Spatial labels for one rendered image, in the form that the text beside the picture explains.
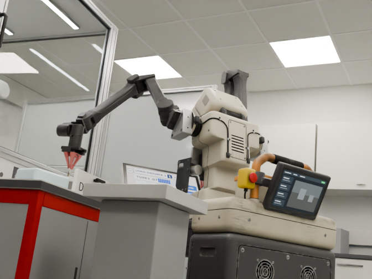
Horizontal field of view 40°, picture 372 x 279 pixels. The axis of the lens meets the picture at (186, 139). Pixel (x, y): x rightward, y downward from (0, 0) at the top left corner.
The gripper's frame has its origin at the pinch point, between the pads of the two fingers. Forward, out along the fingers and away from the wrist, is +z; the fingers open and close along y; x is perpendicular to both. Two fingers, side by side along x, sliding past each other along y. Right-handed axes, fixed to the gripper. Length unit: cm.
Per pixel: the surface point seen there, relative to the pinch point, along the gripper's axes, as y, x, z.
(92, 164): 25, -54, -12
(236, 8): -3, -185, -181
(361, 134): -101, -327, -113
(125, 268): -69, 61, 38
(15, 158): 23.2, 9.7, -0.6
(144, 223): -72, 61, 25
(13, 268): -35, 66, 43
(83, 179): -11.1, 4.0, 5.6
